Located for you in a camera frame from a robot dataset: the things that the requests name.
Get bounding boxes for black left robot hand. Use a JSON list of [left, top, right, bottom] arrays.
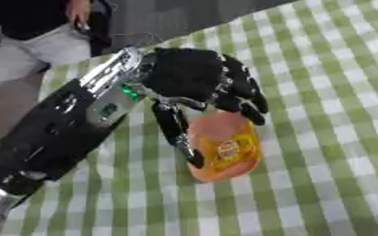
[[136, 47, 272, 170]]

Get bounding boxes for person's hand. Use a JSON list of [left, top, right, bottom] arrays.
[[65, 0, 92, 29]]

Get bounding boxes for person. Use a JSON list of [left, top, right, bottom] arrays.
[[0, 0, 115, 89]]

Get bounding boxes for orange snack packet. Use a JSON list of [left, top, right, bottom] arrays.
[[185, 109, 264, 183]]

